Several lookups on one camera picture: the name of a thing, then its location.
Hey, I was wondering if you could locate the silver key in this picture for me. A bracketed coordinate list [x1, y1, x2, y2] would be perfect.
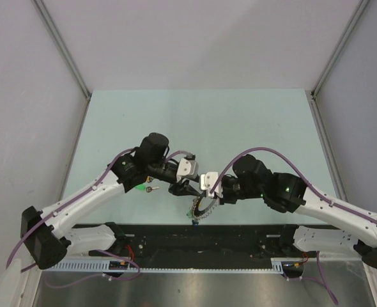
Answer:
[146, 187, 160, 193]

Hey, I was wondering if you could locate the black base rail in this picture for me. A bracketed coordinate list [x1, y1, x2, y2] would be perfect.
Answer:
[70, 223, 346, 260]

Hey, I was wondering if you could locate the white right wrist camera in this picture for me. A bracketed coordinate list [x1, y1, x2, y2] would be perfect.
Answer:
[199, 171, 222, 198]

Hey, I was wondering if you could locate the green key tag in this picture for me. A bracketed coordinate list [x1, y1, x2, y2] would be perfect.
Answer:
[135, 184, 146, 192]

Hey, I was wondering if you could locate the aluminium frame post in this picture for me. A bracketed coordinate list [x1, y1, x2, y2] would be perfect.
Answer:
[31, 0, 91, 101]
[311, 0, 373, 98]

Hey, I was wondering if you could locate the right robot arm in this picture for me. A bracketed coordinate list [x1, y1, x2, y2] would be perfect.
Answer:
[210, 154, 377, 269]

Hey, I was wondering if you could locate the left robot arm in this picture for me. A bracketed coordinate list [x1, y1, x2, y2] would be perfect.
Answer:
[19, 132, 199, 269]

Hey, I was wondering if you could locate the aluminium frame left post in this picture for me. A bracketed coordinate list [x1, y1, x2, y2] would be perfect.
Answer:
[31, 0, 91, 101]

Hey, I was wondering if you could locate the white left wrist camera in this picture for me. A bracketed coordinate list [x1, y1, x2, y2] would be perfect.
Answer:
[176, 154, 199, 182]

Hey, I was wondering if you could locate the metal disc keyring holder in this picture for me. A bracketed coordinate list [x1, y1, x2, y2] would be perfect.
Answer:
[187, 195, 219, 226]

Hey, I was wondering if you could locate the aluminium frame right post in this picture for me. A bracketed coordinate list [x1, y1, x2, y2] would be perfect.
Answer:
[311, 0, 373, 98]

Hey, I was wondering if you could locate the grey slotted cable duct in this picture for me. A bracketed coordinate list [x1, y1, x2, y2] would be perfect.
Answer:
[45, 258, 305, 274]

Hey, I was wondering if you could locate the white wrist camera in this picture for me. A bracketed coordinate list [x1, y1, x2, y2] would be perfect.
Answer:
[176, 154, 199, 182]
[199, 171, 222, 198]

